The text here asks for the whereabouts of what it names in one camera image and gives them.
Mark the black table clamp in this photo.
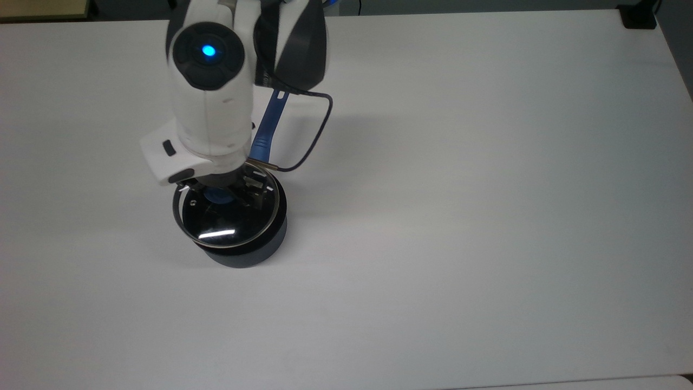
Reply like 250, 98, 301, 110
619, 0, 659, 30

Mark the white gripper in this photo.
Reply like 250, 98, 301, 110
140, 119, 270, 211

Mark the dark blue saucepan blue handle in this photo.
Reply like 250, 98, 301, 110
187, 89, 289, 269

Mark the wooden board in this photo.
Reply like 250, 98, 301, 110
0, 0, 90, 20

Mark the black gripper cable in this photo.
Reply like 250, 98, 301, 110
254, 76, 334, 173

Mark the glass lid blue knob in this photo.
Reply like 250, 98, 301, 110
172, 161, 282, 249

